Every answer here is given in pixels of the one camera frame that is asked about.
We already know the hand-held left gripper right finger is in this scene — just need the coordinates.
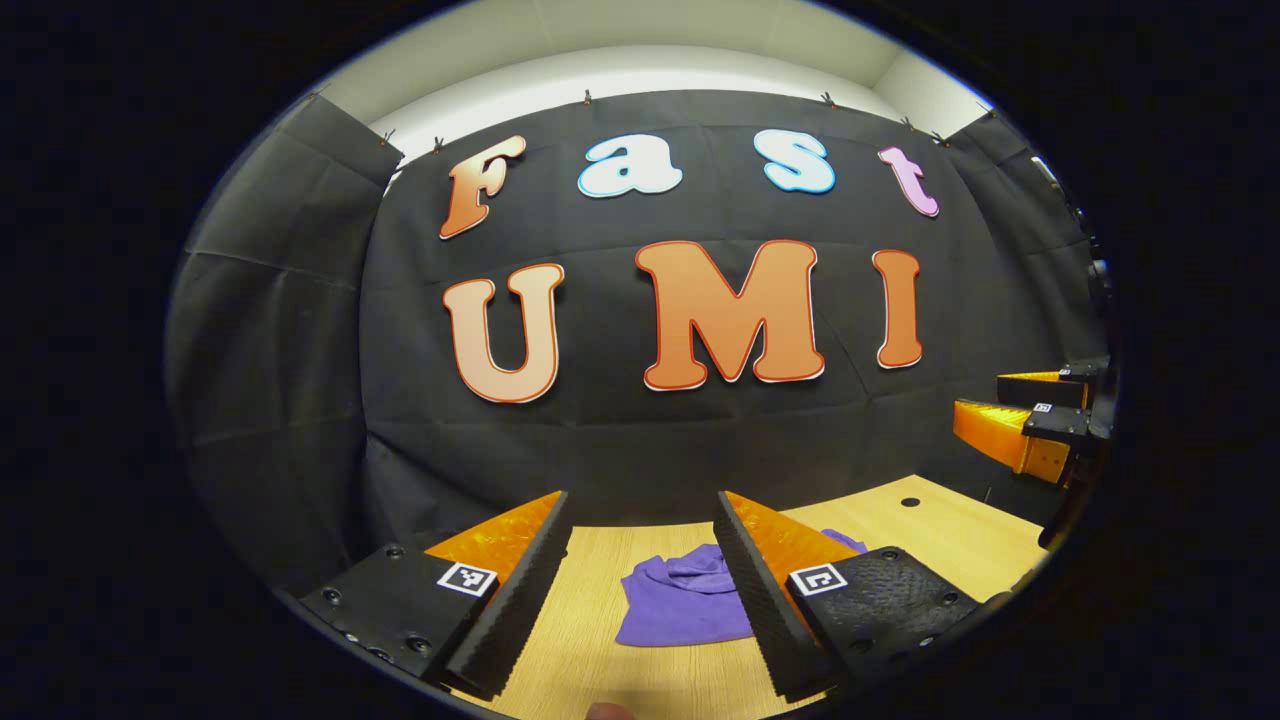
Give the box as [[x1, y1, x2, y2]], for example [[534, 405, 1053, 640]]
[[711, 489, 988, 705]]

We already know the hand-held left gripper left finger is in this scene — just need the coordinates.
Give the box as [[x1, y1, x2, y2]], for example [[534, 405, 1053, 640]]
[[298, 489, 574, 703]]

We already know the purple shirt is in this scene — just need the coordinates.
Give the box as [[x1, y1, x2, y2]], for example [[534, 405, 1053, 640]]
[[615, 528, 869, 648]]

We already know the black backdrop cloth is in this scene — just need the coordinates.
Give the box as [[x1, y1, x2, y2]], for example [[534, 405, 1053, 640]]
[[165, 90, 1111, 591]]

